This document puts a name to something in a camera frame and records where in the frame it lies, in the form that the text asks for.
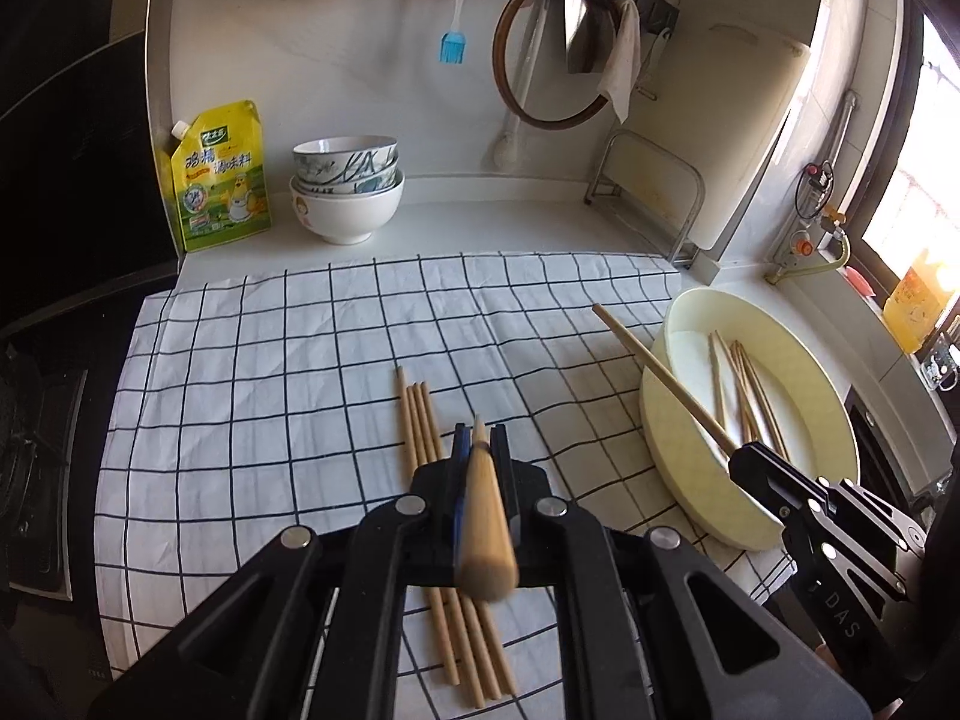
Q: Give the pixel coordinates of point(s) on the gas valve with hose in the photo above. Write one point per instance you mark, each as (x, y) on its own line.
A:
(817, 241)

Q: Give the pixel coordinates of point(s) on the white long-handled brush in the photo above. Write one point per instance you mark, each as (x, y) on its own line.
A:
(507, 148)

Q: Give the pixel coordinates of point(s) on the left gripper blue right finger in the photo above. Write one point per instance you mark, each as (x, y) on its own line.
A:
(502, 461)

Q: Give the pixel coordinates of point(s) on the chopstick in basin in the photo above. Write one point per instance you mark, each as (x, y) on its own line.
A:
(739, 389)
(751, 394)
(764, 402)
(716, 378)

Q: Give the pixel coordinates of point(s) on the yellow oil bottle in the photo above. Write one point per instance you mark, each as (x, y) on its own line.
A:
(920, 298)

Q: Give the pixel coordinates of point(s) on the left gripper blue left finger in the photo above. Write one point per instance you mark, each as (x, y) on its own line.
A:
(456, 482)

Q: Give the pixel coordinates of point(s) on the white checkered cloth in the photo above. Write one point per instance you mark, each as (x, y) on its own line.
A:
(251, 405)

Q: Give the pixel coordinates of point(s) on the cream round basin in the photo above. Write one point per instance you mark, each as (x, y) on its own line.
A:
(810, 413)

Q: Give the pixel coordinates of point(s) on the blue patterned bowl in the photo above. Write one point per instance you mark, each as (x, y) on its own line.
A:
(348, 158)
(382, 180)

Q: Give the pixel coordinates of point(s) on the blue patterned bowl lower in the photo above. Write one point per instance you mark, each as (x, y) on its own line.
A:
(382, 180)

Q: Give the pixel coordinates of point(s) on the white ceramic bowl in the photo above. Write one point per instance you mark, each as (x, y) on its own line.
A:
(347, 219)

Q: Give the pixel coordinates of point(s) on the metal board rack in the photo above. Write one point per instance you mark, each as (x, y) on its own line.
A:
(648, 192)

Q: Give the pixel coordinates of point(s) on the blue silicone brush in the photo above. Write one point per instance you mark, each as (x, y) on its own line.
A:
(452, 46)

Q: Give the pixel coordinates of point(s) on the yellow detergent refill pouch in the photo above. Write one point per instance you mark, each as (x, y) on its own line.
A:
(219, 188)

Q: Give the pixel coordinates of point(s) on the blue patterned bowl upper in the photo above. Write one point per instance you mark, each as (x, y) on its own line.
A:
(348, 158)

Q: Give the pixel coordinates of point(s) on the black gas stove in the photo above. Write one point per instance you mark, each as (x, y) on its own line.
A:
(39, 416)

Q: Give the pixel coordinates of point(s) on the white cutting board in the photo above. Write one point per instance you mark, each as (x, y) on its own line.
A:
(723, 91)

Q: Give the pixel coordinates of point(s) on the white hanging rag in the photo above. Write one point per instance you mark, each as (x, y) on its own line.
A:
(624, 63)

